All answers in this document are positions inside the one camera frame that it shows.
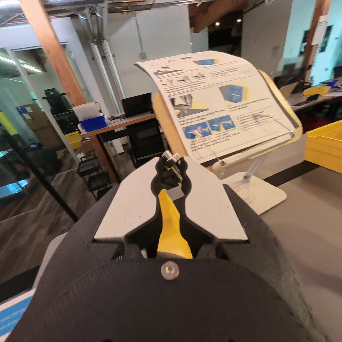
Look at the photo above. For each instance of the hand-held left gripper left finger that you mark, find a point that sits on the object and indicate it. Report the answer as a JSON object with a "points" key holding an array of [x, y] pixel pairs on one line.
{"points": [[131, 211]]}

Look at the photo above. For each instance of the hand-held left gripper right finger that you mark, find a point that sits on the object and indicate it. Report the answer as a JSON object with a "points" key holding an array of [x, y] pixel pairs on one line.
{"points": [[211, 211]]}

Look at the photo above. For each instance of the large yellow plastic bin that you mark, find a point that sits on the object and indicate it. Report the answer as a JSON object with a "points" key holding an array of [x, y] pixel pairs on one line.
{"points": [[171, 221]]}

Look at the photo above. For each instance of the silver threaded bolt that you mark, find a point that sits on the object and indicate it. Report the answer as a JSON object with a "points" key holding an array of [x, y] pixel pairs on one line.
{"points": [[178, 171]]}

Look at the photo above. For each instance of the silver hex nut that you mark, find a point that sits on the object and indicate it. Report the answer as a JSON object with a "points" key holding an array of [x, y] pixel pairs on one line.
{"points": [[176, 158]]}

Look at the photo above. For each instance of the wooden book stand white base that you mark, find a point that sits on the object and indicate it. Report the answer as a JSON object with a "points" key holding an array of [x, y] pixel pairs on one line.
{"points": [[256, 192]]}

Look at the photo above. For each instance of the black basket rack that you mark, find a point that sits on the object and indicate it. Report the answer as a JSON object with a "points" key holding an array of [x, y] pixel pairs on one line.
{"points": [[93, 173]]}

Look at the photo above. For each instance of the black office chair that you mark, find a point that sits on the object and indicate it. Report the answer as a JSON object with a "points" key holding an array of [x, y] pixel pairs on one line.
{"points": [[147, 144]]}

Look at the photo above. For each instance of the wooden desk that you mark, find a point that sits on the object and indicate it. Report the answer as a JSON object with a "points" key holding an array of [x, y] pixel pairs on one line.
{"points": [[120, 124]]}

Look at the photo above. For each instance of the small yellow floor bin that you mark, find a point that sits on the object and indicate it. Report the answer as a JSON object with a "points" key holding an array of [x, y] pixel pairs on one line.
{"points": [[73, 140]]}

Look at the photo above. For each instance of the blue plastic bin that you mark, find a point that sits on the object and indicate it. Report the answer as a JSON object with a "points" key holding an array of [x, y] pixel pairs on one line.
{"points": [[93, 123]]}

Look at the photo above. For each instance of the black slanted pole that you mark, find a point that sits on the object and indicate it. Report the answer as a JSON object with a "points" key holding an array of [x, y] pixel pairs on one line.
{"points": [[40, 176]]}

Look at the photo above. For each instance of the printed instruction sheet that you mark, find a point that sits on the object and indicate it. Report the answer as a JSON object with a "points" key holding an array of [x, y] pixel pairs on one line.
{"points": [[213, 106]]}

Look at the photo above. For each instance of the black laptop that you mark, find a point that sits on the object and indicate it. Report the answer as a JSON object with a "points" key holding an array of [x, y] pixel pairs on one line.
{"points": [[136, 104]]}

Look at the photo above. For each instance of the stack of cardboard boxes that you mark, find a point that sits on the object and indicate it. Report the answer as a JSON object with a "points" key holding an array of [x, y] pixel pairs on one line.
{"points": [[40, 125]]}

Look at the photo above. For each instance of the black equipment stand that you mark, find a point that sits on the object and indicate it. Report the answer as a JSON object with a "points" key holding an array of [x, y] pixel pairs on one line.
{"points": [[57, 104]]}

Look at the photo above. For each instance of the blue printed sheet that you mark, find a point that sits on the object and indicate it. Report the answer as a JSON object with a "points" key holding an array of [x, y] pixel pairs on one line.
{"points": [[13, 318]]}

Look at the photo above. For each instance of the small yellow tray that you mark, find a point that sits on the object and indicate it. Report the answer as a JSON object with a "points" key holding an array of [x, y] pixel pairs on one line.
{"points": [[316, 90]]}

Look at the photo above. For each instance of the wooden pillar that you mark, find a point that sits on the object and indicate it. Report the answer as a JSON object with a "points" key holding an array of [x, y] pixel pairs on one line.
{"points": [[53, 48]]}

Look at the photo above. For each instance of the white wall sign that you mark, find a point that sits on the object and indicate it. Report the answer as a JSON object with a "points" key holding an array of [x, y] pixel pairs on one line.
{"points": [[319, 29]]}

